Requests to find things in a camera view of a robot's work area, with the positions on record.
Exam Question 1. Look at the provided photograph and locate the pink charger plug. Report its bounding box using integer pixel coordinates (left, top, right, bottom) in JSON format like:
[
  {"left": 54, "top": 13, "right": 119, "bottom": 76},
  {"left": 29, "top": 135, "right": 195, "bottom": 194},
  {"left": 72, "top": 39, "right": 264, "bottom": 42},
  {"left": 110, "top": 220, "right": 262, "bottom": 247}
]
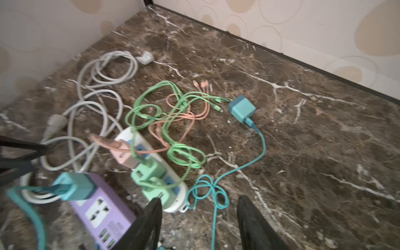
[{"left": 110, "top": 140, "right": 139, "bottom": 169}]

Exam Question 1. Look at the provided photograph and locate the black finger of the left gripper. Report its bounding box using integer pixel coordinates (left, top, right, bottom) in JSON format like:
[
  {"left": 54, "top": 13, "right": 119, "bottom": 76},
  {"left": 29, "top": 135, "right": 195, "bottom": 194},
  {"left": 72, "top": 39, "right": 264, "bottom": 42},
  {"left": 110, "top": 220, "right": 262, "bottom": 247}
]
[{"left": 1, "top": 136, "right": 49, "bottom": 186}]

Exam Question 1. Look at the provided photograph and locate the purple power strip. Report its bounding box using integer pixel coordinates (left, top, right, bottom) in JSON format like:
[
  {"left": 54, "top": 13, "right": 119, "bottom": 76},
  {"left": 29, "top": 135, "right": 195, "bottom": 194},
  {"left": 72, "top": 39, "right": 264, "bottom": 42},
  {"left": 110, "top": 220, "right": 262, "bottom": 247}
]
[{"left": 70, "top": 173, "right": 136, "bottom": 250}]

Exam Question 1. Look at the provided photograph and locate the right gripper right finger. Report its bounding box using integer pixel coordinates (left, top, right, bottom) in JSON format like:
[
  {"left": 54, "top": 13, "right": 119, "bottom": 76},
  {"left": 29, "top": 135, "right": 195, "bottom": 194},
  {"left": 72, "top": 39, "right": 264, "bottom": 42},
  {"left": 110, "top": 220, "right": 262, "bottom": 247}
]
[{"left": 236, "top": 195, "right": 290, "bottom": 250}]

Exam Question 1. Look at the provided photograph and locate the green teal cable bundle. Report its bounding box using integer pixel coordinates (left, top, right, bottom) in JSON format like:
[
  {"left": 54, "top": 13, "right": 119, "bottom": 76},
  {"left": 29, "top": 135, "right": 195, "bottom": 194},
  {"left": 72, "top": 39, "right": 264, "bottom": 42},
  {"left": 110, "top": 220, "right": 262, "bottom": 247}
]
[{"left": 6, "top": 80, "right": 267, "bottom": 250}]

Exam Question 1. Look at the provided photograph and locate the white power cord coil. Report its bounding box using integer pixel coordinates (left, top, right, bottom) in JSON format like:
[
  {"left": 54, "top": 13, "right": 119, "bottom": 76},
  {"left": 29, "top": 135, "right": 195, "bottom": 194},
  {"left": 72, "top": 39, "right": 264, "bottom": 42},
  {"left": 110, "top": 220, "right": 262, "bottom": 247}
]
[{"left": 19, "top": 50, "right": 155, "bottom": 205}]

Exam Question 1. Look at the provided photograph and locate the white blue power strip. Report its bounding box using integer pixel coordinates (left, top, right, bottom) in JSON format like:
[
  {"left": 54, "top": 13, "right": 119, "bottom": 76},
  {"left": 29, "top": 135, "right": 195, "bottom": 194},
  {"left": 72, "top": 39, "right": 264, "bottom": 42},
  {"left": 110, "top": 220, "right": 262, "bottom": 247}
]
[{"left": 115, "top": 128, "right": 188, "bottom": 213}]

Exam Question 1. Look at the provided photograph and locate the green charger plug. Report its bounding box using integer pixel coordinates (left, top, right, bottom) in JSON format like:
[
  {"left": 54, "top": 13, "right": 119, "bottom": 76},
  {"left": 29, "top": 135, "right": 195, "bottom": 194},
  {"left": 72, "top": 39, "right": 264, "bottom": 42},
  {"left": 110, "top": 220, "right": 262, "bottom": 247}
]
[
  {"left": 142, "top": 187, "right": 176, "bottom": 209},
  {"left": 131, "top": 156, "right": 167, "bottom": 186}
]

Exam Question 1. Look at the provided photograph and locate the teal charger plug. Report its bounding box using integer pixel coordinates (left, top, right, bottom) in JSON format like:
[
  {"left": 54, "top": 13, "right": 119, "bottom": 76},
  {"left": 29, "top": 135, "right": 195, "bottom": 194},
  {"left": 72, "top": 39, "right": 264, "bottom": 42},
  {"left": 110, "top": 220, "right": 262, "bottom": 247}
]
[
  {"left": 52, "top": 172, "right": 97, "bottom": 201},
  {"left": 228, "top": 95, "right": 256, "bottom": 127}
]

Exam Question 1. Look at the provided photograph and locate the pink charger cable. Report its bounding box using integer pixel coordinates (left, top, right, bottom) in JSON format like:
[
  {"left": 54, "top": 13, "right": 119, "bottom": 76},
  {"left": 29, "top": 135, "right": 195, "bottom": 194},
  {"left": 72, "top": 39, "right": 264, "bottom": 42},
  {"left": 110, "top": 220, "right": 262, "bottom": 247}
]
[{"left": 88, "top": 79, "right": 213, "bottom": 155}]

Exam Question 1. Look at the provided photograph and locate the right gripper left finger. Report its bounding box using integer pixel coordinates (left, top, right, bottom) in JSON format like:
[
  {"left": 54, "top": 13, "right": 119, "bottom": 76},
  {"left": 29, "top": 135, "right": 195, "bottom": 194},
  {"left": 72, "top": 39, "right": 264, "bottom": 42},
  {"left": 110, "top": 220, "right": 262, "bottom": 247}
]
[{"left": 111, "top": 198, "right": 163, "bottom": 250}]

